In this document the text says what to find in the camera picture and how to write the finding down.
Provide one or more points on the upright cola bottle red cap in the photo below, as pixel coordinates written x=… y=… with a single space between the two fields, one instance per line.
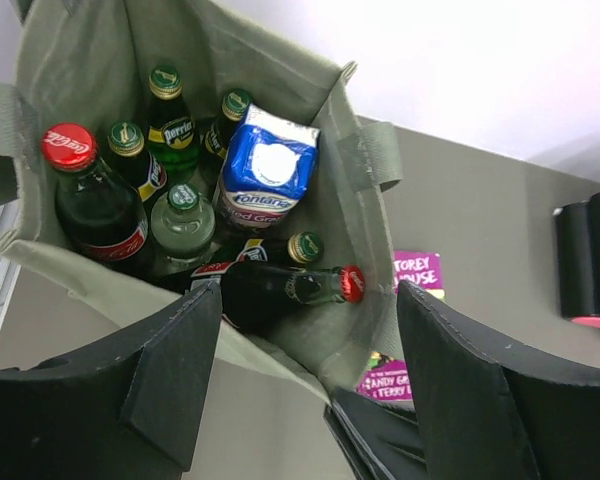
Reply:
x=102 y=215

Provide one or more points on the purple treehouse book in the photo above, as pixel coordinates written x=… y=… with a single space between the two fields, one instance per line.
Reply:
x=386 y=378

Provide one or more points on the clear green-cap bottle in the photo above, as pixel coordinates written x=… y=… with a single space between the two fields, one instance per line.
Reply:
x=182 y=224

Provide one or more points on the blue juice carton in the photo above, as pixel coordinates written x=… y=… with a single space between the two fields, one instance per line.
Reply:
x=267 y=170

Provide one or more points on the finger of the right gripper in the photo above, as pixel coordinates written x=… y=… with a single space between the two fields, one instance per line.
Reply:
x=380 y=441

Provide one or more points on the lying cola bottle red cap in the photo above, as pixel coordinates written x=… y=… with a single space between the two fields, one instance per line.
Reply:
x=257 y=294

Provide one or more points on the black pink drawer unit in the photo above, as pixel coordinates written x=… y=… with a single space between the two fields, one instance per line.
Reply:
x=577 y=242

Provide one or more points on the green canvas bag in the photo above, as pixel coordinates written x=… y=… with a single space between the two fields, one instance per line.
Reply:
x=88 y=62

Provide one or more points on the lying perrier bottle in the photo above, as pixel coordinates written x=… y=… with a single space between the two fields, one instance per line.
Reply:
x=299 y=249

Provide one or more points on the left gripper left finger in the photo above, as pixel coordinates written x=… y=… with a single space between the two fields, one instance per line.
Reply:
x=127 y=406

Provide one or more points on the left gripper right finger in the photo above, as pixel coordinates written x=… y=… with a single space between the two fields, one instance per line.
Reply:
x=492 y=407

